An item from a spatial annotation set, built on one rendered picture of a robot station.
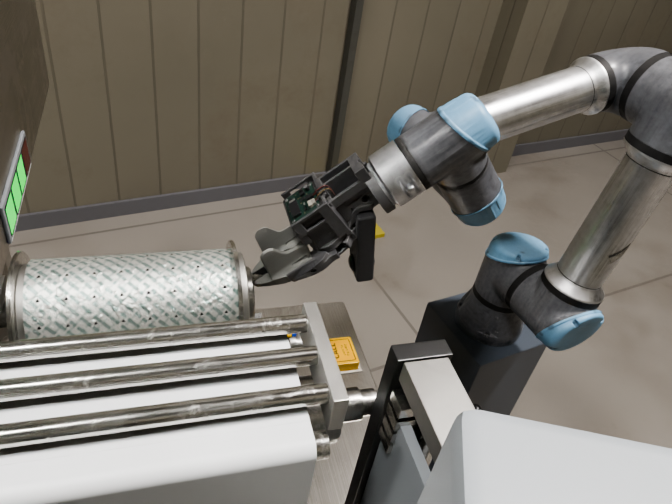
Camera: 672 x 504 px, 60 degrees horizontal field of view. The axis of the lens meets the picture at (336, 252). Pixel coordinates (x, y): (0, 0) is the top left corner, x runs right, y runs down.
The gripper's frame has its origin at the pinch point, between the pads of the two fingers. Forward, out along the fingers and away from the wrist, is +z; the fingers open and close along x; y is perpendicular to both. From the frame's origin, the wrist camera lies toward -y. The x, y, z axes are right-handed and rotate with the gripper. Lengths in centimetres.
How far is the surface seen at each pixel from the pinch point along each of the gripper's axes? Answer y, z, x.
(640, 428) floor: -202, -44, -35
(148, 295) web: 12.3, 9.0, 5.7
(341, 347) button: -39.0, 6.3, -15.0
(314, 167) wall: -134, 19, -216
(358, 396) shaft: 4.3, -8.6, 27.1
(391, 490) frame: 0.6, -7.3, 34.7
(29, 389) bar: 28.6, 4.4, 30.4
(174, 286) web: 10.8, 6.4, 5.0
